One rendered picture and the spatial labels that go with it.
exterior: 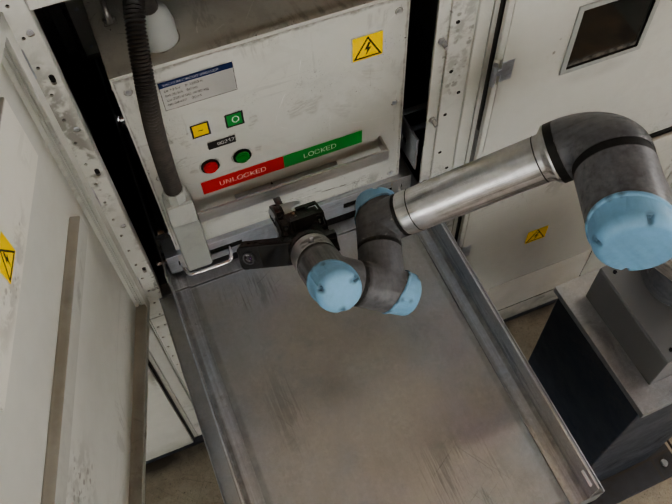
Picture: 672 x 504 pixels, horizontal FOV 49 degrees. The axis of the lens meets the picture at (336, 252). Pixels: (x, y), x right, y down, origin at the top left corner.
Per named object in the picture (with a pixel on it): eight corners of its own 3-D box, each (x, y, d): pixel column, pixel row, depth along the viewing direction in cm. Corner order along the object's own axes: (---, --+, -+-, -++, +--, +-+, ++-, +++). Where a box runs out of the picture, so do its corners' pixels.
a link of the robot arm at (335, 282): (357, 321, 114) (307, 311, 111) (335, 289, 124) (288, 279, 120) (376, 276, 112) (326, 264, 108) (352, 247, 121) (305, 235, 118)
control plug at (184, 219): (214, 263, 137) (196, 208, 122) (188, 272, 136) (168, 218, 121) (202, 231, 141) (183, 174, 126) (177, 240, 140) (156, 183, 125)
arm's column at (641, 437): (588, 372, 230) (671, 245, 168) (647, 459, 215) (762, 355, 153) (504, 409, 224) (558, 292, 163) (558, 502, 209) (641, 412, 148)
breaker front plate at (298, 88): (398, 182, 158) (412, -2, 117) (180, 257, 149) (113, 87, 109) (396, 177, 158) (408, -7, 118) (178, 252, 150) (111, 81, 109)
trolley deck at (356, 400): (596, 499, 133) (605, 490, 128) (272, 647, 122) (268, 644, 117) (430, 216, 167) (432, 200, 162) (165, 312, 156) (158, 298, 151)
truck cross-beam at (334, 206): (410, 191, 162) (411, 174, 157) (172, 274, 152) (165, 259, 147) (400, 174, 164) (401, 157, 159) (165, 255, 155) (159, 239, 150)
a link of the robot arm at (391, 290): (420, 246, 123) (363, 231, 119) (427, 306, 118) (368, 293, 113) (395, 268, 129) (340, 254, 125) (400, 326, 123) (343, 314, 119)
